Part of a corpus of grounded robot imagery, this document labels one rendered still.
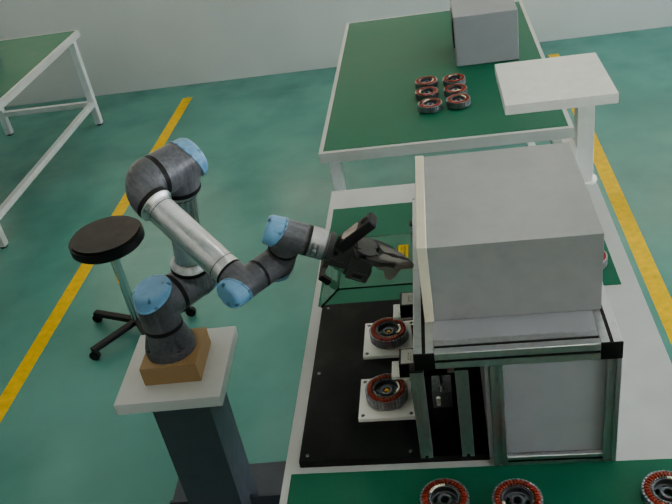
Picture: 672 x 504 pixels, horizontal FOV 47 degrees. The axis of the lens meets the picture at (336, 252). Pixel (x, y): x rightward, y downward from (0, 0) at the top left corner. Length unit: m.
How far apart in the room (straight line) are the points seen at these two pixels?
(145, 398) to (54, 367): 1.62
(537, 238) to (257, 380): 1.99
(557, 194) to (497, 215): 0.16
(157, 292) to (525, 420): 1.06
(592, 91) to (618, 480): 1.25
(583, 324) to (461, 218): 0.35
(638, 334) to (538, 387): 0.59
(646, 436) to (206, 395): 1.18
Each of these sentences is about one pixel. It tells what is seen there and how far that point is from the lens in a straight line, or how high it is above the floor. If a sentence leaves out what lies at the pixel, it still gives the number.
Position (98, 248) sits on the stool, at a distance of 3.57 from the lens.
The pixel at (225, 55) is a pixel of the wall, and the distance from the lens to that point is 6.77.
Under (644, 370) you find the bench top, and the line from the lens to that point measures 2.22.
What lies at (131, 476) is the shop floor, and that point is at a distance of 3.24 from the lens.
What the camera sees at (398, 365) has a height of 0.88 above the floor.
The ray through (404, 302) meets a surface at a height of 0.92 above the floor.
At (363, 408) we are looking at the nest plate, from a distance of 2.08.
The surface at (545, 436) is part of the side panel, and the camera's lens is 1.92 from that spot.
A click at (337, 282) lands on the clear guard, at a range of 2.05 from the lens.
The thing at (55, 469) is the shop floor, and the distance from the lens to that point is 3.42.
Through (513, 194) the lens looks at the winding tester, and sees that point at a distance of 1.84.
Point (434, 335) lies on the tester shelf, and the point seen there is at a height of 1.11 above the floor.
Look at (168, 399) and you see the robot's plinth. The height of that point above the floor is 0.75.
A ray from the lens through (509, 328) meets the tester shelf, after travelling 1.76.
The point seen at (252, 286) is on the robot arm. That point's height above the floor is 1.22.
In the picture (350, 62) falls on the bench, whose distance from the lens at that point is 4.46.
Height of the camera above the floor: 2.24
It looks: 33 degrees down
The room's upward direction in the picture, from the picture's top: 10 degrees counter-clockwise
